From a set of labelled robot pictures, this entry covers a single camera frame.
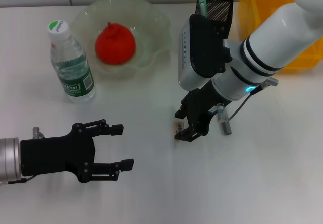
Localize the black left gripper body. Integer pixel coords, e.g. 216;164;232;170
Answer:
20;123;96;184

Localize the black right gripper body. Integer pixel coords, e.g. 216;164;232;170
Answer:
180;81;228;137

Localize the beige eraser with barcode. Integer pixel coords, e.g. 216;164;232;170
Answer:
173;120;186;140

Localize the grey marker pen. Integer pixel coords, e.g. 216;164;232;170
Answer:
216;102;233;136

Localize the clear bottle with green label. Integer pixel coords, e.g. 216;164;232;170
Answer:
47;19;97;104

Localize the red-orange fruit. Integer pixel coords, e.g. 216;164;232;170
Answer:
94;21;137;65

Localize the mint green utility knife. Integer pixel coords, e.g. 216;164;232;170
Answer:
196;0;209;20

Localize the pale green glass fruit plate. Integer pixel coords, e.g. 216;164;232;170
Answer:
69;0;173;80

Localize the black mesh pen holder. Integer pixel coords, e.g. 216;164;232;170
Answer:
195;0;234;39

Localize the yellow plastic bin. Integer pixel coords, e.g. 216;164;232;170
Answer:
238;0;323;75

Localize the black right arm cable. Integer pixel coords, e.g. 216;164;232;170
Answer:
228;77;280;121

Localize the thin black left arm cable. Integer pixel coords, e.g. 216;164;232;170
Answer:
0;175;36;186

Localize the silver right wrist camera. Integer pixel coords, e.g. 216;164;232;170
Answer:
178;14;233;91

